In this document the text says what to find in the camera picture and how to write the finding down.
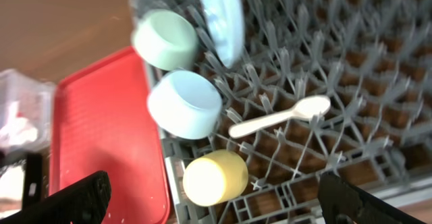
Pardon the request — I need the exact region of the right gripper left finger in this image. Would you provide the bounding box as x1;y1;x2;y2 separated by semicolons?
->
1;171;111;224

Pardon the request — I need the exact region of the small light blue bowl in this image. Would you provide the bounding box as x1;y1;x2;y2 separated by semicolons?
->
147;69;222;140

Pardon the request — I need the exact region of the white tissue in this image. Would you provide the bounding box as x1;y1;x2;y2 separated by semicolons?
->
1;101;38;148

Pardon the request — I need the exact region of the green bowl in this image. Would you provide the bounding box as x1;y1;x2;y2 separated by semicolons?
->
131;9;198;71

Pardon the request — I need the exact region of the clear plastic bin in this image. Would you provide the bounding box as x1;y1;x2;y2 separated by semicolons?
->
1;69;56;154

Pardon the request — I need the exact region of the grey dishwasher rack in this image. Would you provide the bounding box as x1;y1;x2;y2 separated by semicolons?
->
129;0;431;223

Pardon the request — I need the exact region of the black waste tray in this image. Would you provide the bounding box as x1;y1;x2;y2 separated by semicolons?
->
1;150;45;219

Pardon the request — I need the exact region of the white plastic spoon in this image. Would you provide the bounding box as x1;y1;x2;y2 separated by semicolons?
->
228;95;331;138

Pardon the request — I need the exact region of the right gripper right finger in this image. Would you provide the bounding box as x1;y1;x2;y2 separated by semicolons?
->
318;172;424;224

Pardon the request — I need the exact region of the yellow plastic cup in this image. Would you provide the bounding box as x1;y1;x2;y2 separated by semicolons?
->
183;150;248;206

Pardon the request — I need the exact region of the large light blue plate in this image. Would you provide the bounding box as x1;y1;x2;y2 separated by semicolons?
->
200;0;245;68

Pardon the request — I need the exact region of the red serving tray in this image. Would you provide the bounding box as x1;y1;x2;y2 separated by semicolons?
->
49;47;170;224

